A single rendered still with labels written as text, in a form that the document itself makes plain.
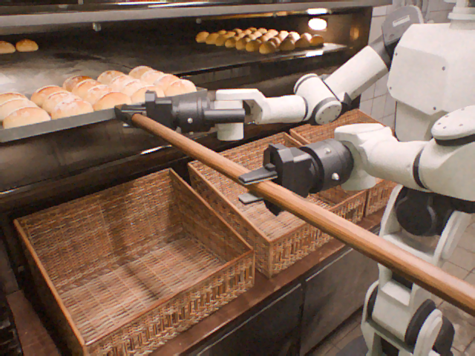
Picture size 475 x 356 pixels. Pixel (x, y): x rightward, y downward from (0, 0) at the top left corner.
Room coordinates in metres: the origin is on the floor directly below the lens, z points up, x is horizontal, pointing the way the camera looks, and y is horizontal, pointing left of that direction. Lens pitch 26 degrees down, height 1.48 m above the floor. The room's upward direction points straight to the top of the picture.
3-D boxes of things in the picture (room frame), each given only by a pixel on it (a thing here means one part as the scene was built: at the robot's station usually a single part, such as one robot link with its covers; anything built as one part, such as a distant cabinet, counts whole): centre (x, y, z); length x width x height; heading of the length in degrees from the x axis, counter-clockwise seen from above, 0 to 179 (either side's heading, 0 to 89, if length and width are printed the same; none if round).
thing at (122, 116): (0.92, 0.28, 1.19); 0.09 x 0.04 x 0.03; 41
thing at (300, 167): (0.61, -0.10, 1.18); 0.12 x 0.10 x 0.13; 123
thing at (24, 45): (2.02, 1.07, 1.21); 0.10 x 0.07 x 0.06; 129
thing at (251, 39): (2.27, -0.10, 1.21); 0.61 x 0.48 x 0.06; 41
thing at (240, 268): (0.98, 0.32, 0.72); 0.56 x 0.49 x 0.28; 132
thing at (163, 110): (0.91, 0.17, 1.19); 0.12 x 0.10 x 0.13; 95
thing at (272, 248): (1.38, -0.15, 0.72); 0.56 x 0.49 x 0.28; 131
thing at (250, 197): (0.56, -0.03, 1.16); 0.06 x 0.03 x 0.02; 123
